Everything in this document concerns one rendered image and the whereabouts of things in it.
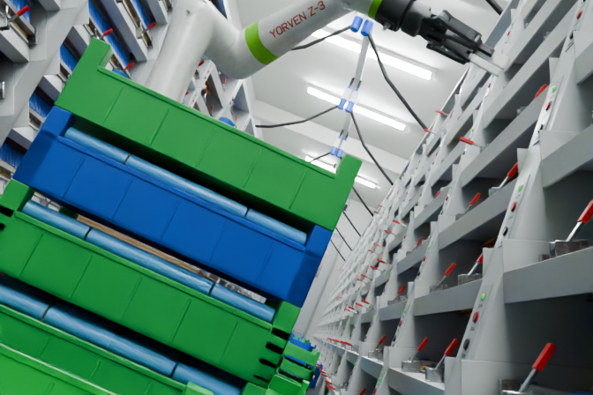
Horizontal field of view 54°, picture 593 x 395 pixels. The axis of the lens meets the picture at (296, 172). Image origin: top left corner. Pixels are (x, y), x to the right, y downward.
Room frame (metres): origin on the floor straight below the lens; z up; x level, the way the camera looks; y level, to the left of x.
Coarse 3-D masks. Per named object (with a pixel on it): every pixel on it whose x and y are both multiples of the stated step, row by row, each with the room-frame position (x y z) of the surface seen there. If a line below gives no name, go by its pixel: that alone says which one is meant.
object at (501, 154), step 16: (544, 96) 0.96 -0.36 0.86; (528, 112) 1.04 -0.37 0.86; (512, 128) 1.13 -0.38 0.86; (528, 128) 1.05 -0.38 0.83; (496, 144) 1.23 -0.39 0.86; (512, 144) 1.15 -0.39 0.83; (528, 144) 1.23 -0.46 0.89; (464, 160) 1.53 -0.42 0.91; (480, 160) 1.36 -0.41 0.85; (496, 160) 1.37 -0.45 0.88; (512, 160) 1.36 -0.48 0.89; (464, 176) 1.50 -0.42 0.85; (480, 176) 1.52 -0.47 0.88; (496, 176) 1.51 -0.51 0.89; (512, 176) 1.44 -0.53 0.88
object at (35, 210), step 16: (32, 208) 0.56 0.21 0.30; (48, 208) 0.57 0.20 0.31; (48, 224) 0.57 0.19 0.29; (64, 224) 0.57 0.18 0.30; (80, 224) 0.57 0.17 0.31; (96, 240) 0.57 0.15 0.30; (112, 240) 0.57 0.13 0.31; (128, 256) 0.57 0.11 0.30; (144, 256) 0.57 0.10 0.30; (160, 272) 0.57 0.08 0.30; (176, 272) 0.57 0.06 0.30; (192, 272) 0.58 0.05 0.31; (192, 288) 0.57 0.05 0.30; (208, 288) 0.57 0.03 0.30; (224, 288) 0.57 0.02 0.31; (240, 304) 0.57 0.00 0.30; (256, 304) 0.57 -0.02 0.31
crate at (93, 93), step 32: (96, 64) 0.56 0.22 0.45; (64, 96) 0.56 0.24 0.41; (96, 96) 0.56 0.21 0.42; (128, 96) 0.56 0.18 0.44; (160, 96) 0.56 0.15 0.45; (96, 128) 0.58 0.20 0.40; (128, 128) 0.56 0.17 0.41; (160, 128) 0.56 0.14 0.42; (192, 128) 0.56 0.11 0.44; (224, 128) 0.56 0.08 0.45; (160, 160) 0.60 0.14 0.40; (192, 160) 0.56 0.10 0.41; (224, 160) 0.56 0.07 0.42; (256, 160) 0.56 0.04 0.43; (288, 160) 0.57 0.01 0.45; (352, 160) 0.57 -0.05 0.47; (224, 192) 0.62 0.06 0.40; (256, 192) 0.56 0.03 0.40; (288, 192) 0.57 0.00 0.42; (320, 192) 0.57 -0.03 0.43; (288, 224) 0.64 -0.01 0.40; (320, 224) 0.57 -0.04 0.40
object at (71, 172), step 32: (64, 128) 0.56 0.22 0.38; (32, 160) 0.56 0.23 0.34; (64, 160) 0.56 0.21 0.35; (96, 160) 0.56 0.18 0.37; (64, 192) 0.56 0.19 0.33; (96, 192) 0.56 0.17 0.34; (128, 192) 0.56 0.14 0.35; (160, 192) 0.56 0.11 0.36; (128, 224) 0.56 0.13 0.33; (160, 224) 0.56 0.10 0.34; (192, 224) 0.56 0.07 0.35; (224, 224) 0.56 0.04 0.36; (192, 256) 0.56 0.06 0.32; (224, 256) 0.56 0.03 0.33; (256, 256) 0.57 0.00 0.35; (288, 256) 0.57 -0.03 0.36; (320, 256) 0.57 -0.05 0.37; (256, 288) 0.59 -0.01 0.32; (288, 288) 0.57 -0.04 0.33
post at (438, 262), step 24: (480, 120) 1.54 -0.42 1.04; (504, 120) 1.53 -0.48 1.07; (480, 144) 1.53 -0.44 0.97; (456, 192) 1.54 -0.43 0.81; (480, 192) 1.53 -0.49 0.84; (432, 240) 1.58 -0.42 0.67; (432, 264) 1.53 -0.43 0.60; (456, 264) 1.53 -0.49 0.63; (480, 264) 1.52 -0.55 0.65; (408, 312) 1.55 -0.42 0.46; (456, 312) 1.52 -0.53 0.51; (408, 336) 1.53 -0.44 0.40; (432, 336) 1.53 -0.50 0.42; (456, 336) 1.52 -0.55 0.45; (384, 384) 1.54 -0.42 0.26
